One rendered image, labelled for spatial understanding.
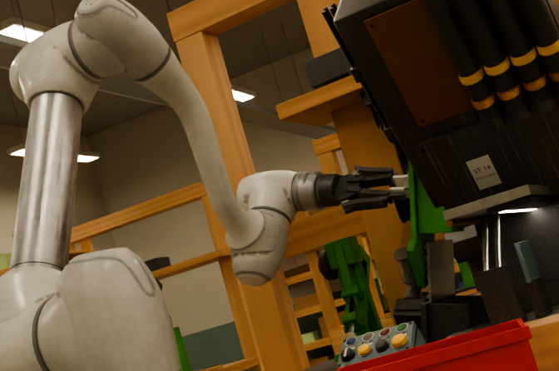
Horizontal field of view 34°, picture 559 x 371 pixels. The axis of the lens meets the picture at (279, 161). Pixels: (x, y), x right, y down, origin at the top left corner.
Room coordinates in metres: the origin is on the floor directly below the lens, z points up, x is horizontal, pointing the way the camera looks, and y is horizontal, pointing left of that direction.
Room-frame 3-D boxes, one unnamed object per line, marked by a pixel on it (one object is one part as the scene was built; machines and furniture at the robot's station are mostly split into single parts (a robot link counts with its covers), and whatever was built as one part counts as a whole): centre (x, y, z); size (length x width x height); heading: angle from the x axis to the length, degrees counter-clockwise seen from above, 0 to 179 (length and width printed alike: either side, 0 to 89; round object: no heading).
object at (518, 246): (1.73, -0.39, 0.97); 0.10 x 0.02 x 0.14; 155
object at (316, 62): (2.23, -0.21, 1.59); 0.15 x 0.07 x 0.07; 65
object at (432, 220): (1.88, -0.29, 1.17); 0.13 x 0.12 x 0.20; 65
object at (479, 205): (1.78, -0.41, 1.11); 0.39 x 0.16 x 0.03; 155
